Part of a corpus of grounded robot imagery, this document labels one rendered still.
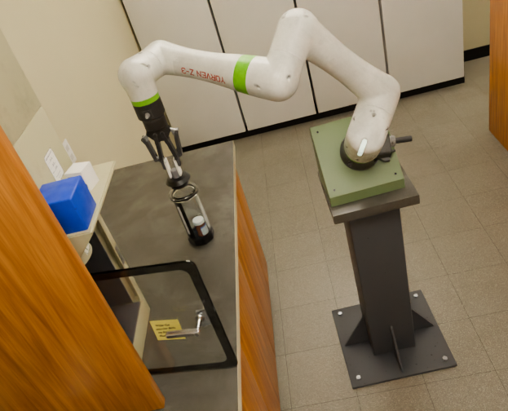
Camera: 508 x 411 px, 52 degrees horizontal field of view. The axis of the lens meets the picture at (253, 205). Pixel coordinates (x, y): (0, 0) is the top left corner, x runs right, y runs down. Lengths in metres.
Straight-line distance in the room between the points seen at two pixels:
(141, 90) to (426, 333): 1.77
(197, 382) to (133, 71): 0.93
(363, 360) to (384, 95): 1.34
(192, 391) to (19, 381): 0.45
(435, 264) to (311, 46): 1.76
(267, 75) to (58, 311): 0.83
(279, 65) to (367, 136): 0.41
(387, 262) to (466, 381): 0.67
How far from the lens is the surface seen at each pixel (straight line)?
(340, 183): 1.97
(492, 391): 2.57
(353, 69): 1.72
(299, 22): 1.58
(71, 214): 1.23
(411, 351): 2.66
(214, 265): 1.88
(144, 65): 1.69
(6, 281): 1.28
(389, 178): 1.99
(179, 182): 1.84
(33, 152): 1.35
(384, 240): 2.15
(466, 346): 2.69
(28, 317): 1.35
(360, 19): 4.33
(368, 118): 1.78
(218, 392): 1.53
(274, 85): 1.52
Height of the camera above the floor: 2.14
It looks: 35 degrees down
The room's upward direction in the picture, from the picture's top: 18 degrees counter-clockwise
